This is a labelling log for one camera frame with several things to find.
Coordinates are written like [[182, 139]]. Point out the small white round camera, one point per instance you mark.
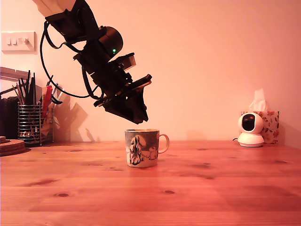
[[255, 139]]

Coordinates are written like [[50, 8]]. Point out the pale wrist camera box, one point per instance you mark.
[[128, 61]]

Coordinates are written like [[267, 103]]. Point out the grey metal wall rail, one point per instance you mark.
[[9, 73]]

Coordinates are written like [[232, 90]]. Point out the red kitchen utensil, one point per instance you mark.
[[47, 96]]

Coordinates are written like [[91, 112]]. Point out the shiny metal utensil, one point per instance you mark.
[[61, 93]]

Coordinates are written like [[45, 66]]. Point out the round cork trivet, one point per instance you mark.
[[11, 148]]

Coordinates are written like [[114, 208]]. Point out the black flat kitchen utensil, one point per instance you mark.
[[32, 94]]

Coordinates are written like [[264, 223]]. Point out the white wall switch plate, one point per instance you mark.
[[20, 46]]

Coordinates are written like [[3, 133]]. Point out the cartoon print ceramic mug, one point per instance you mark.
[[141, 148]]

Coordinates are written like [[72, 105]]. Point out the thin black stick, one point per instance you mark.
[[28, 77]]

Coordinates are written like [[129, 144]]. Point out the floral tissue box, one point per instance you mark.
[[272, 127]]

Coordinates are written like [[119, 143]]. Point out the black curved utensil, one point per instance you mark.
[[57, 102]]

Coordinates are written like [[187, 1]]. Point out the white paper tissue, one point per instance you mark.
[[258, 101]]

